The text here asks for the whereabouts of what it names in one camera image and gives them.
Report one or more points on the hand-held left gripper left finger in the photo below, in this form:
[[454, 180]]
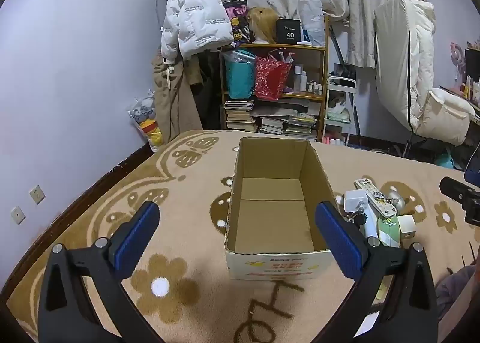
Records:
[[137, 240]]

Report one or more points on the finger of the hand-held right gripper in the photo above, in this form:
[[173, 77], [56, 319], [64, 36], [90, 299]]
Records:
[[463, 195], [474, 172]]

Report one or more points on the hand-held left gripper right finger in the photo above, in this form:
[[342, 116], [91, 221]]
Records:
[[337, 241]]

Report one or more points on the white tube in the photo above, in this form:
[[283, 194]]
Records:
[[371, 225]]

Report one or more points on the white charger adapter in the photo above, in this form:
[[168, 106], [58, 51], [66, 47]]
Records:
[[355, 200]]

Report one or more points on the green white packet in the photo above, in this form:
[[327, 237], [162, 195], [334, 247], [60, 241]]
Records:
[[389, 232]]

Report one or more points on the white remote control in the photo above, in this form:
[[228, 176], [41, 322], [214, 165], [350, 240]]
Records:
[[375, 195]]

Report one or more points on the white cube adapter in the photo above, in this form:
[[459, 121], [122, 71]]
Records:
[[407, 226]]

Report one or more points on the cardboard box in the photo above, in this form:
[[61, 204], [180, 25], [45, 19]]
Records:
[[272, 223]]

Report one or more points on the person's right forearm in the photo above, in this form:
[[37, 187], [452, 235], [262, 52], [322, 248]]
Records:
[[457, 290]]

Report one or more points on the teal plastic stool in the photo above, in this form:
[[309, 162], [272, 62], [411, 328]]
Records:
[[445, 161]]

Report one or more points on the pink desk fan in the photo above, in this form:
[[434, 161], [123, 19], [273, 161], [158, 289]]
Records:
[[458, 62]]

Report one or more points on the bag of plush toys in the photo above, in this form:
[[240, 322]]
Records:
[[148, 122]]

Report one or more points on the messy pile of books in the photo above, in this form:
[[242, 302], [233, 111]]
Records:
[[292, 125]]

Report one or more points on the white coat on chair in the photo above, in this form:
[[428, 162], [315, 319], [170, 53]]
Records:
[[408, 65]]

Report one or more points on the white trolley cart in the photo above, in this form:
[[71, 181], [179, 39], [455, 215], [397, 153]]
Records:
[[339, 114]]

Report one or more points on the beige trousers hanging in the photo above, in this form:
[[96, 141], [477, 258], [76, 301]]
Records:
[[172, 103]]

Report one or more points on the neat stack of books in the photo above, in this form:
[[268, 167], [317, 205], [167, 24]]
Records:
[[240, 116]]

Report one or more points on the black bag on cart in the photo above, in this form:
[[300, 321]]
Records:
[[345, 71]]

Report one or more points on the row of cosmetic bottles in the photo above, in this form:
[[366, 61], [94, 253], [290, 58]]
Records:
[[303, 80]]

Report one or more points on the red gift bag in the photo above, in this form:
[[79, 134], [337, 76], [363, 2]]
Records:
[[272, 78]]

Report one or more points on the teal bag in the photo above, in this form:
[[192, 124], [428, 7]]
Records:
[[240, 77]]

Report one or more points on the wooden shelf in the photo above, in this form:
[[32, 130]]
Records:
[[273, 47]]

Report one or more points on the black box with white print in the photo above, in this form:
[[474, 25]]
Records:
[[289, 32]]

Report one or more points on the clear plastic bag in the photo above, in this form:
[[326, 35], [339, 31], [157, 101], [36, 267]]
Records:
[[312, 20]]

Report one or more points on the blonde wig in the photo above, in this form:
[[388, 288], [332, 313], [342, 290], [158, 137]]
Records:
[[264, 24]]

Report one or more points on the white puffer jacket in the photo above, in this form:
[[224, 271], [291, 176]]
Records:
[[195, 9]]

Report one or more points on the black printed bag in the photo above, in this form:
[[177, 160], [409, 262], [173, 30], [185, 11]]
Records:
[[238, 22]]

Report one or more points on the white wall socket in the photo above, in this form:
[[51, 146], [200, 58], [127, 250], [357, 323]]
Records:
[[37, 194], [17, 215]]

